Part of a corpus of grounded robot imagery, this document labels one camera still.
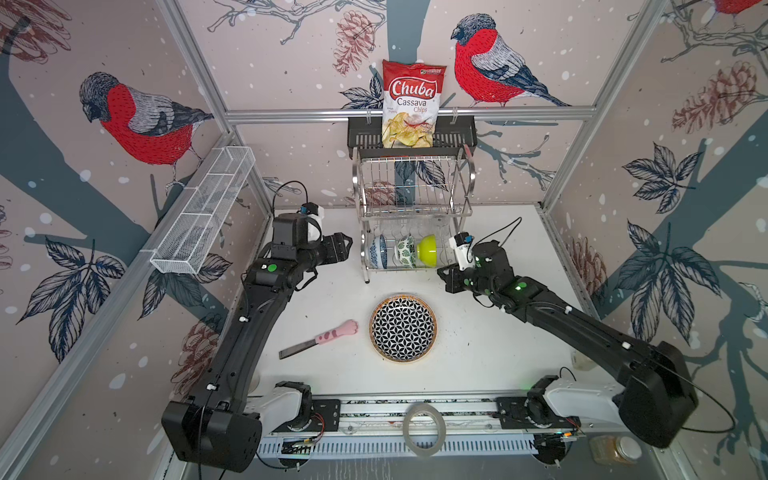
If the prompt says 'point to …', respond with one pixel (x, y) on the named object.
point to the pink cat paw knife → (348, 327)
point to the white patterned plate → (403, 328)
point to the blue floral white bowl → (379, 252)
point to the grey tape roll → (442, 428)
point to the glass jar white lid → (622, 450)
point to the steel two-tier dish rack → (409, 209)
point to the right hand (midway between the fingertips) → (433, 275)
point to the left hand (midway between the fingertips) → (341, 241)
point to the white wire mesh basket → (200, 211)
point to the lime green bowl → (427, 251)
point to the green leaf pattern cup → (405, 251)
